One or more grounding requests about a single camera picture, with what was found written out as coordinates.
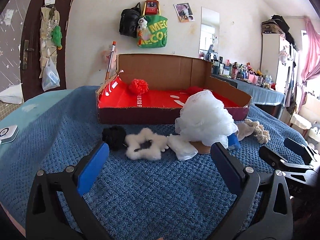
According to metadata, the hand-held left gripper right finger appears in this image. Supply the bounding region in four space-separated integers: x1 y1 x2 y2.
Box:
211 142 294 240

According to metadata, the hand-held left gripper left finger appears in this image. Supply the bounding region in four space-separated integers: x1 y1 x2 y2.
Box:
25 141 112 240

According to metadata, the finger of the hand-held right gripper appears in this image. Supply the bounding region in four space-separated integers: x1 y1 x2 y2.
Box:
284 137 320 165
259 145 314 174

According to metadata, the cream crochet piece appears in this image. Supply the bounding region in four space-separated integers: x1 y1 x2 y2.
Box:
236 119 271 145

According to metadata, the black pompom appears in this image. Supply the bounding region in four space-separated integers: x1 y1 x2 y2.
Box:
102 126 127 152

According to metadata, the white cloth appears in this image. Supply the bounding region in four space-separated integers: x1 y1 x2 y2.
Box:
167 134 199 161

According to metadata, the white mesh bath pouf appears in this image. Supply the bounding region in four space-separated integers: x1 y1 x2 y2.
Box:
175 90 239 148

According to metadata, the white fluffy star scrunchie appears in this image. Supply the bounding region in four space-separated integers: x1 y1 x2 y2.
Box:
124 127 168 161

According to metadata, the cardboard box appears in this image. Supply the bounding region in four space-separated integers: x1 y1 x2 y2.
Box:
96 53 253 125

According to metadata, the grey husky plush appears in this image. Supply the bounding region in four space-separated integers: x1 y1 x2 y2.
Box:
306 121 320 145

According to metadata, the blue cloth piece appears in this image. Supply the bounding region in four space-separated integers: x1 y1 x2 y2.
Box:
226 132 241 151

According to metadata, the blue knitted blanket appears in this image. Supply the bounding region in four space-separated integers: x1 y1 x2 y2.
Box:
0 85 320 240

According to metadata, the cluttered dressing desk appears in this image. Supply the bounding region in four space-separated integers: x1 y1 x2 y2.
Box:
210 74 285 107

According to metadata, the red yarn ball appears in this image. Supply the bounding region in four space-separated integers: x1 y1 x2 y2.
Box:
185 86 207 96

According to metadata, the teal bed sheet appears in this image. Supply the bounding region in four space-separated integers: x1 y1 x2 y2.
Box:
0 89 78 140

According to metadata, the pink curtain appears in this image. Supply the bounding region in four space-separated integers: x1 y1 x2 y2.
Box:
300 17 320 105

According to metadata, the row of cosmetic bottles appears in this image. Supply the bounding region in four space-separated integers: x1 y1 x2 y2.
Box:
211 56 278 89

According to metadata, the white square device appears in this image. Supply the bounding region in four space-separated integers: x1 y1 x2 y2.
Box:
0 124 19 145

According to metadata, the white wardrobe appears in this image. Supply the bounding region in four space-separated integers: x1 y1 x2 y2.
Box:
260 34 300 98

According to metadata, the red printed liner sheet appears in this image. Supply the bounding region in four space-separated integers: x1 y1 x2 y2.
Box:
98 76 250 109

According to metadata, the red crochet ball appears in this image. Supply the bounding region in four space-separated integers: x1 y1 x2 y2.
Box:
128 78 150 95

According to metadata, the grid cutting mat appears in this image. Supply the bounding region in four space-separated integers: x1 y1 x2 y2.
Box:
0 101 25 122

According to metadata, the clear plastic bag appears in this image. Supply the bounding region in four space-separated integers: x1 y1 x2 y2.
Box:
41 56 60 92

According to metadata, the white crumpled sheet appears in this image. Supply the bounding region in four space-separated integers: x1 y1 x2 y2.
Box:
0 84 24 104

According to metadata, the orange capped tube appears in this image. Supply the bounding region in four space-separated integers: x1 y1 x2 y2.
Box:
106 41 117 80

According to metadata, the patterned suitcase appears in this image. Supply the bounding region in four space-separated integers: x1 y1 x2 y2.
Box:
261 20 285 35

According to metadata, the black bag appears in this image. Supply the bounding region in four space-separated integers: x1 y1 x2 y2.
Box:
271 15 303 52

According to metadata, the beige hanging organizer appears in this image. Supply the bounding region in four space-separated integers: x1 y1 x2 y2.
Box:
39 5 62 79

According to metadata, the green plush toy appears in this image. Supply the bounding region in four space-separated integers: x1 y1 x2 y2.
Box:
51 26 63 49

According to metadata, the green tote bag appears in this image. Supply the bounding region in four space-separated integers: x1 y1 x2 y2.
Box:
137 15 168 48

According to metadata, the black backpack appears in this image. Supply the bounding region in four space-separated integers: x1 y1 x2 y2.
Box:
119 2 142 38

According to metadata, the dark brown door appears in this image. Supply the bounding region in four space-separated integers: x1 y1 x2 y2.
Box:
20 0 77 103

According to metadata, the red gift bag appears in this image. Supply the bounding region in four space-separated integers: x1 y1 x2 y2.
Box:
144 0 160 15

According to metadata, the metal door handle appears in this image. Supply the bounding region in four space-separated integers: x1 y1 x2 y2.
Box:
21 40 35 70

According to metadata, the wall mirror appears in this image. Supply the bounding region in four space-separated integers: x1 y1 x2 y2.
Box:
199 7 220 62

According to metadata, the small white plush keychain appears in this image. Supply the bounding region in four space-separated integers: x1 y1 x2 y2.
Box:
137 16 148 32

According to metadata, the wall photo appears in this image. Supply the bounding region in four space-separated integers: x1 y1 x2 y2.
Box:
174 3 195 23

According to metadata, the white wall switch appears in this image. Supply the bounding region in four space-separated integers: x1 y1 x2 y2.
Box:
2 9 13 25

